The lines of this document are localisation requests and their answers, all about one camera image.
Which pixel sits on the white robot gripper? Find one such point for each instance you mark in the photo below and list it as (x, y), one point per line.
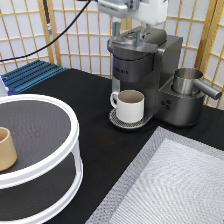
(151, 12)

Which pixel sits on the grey pod coffee machine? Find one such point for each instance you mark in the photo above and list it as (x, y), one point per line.
(149, 68)

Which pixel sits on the wooden shoji screen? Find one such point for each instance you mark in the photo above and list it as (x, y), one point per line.
(73, 34)

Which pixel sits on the white ceramic mug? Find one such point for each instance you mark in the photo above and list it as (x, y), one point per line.
(128, 105)

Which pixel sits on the steel milk frother jug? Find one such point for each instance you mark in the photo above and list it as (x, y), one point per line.
(187, 81)

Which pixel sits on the blue ribbed mat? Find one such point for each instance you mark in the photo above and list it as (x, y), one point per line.
(29, 75)

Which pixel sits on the grey woven placemat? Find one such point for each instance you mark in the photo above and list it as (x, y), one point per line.
(172, 180)

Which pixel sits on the white round two-tier shelf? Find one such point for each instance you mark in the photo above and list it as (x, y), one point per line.
(49, 170)

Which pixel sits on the tan wooden cup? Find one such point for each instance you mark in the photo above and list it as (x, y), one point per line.
(8, 155)

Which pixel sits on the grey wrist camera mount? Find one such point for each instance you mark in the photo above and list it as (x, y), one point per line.
(116, 8)

